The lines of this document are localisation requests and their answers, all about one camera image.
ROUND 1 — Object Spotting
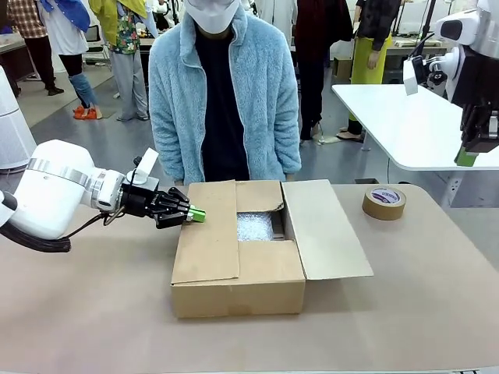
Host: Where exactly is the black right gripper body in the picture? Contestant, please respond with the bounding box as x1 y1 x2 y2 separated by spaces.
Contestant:
451 46 499 108

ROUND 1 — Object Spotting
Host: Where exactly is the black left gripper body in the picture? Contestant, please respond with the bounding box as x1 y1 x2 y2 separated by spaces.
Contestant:
121 177 161 218

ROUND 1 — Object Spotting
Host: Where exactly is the brown cardboard box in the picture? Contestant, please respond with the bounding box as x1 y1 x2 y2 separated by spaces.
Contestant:
170 178 375 319

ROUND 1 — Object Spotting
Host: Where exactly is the person's left forearm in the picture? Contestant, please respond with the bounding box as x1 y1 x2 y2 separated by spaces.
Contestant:
272 116 303 181

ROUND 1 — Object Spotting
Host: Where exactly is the person's right forearm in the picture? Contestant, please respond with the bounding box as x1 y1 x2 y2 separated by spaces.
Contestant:
149 116 186 185

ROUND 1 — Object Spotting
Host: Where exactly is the clear bubble wrap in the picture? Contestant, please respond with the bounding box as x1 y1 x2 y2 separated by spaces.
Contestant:
236 210 276 243

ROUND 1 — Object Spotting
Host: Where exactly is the white side table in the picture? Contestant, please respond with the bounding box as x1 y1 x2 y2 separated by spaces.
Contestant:
331 83 499 207

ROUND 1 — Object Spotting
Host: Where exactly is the black tripod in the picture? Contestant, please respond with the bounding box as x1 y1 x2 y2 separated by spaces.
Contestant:
412 0 440 59

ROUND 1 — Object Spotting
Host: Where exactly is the person in blue fleece jacket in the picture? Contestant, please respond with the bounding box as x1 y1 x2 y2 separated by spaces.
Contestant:
147 0 303 186

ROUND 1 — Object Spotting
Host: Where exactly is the brown packing tape roll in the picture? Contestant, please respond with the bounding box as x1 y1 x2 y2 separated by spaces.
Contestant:
361 185 407 221

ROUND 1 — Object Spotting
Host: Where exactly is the mannequin in yellow jacket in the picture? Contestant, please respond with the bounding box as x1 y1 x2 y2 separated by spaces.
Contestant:
88 0 157 122

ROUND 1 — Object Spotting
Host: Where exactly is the small cardboard box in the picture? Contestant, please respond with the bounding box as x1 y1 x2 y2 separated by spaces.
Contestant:
333 56 354 82

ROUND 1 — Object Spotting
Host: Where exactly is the person in dark red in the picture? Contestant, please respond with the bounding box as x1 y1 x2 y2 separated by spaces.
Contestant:
294 0 356 147

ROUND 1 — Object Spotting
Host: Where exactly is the black office chair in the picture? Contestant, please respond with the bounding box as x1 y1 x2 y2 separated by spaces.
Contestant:
84 25 110 67

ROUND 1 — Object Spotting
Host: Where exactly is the person with blue scarf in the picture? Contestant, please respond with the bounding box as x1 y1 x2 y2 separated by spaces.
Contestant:
41 0 101 118

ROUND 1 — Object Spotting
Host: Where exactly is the person in plaid shirt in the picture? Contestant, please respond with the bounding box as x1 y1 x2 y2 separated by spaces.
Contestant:
15 0 65 97

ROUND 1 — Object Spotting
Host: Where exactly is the wooden desk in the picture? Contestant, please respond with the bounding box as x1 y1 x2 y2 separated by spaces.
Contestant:
0 33 30 94

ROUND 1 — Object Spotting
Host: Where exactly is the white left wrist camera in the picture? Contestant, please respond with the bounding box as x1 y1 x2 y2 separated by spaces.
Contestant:
134 147 160 185

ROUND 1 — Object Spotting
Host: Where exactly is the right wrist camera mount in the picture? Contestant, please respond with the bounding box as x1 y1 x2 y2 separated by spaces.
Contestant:
402 46 467 105

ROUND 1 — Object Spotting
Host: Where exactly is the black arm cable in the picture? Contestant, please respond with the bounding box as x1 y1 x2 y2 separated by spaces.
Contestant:
0 206 132 253

